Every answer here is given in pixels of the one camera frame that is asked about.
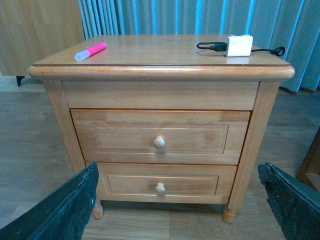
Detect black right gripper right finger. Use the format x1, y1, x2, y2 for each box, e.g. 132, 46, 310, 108
257, 162, 320, 240

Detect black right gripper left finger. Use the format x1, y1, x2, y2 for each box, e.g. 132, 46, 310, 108
0, 162, 99, 240

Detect wooden drawer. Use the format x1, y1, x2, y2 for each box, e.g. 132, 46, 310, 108
71, 109, 250, 165
96, 162, 237, 204

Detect pink marker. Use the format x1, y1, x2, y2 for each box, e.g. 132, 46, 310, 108
74, 42, 107, 62

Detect wooden furniture at right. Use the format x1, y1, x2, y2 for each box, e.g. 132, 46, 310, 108
296, 129, 320, 192

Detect wooden nightstand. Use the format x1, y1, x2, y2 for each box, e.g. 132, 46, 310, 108
29, 35, 295, 224

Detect white charger adapter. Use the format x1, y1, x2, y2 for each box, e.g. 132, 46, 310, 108
224, 34, 253, 57

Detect grey pleated curtain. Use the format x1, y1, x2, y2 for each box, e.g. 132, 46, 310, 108
78, 0, 320, 92

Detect large wooden cabinet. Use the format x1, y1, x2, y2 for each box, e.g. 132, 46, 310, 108
0, 0, 84, 86

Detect black cable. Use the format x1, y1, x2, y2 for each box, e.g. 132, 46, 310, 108
196, 41, 286, 56

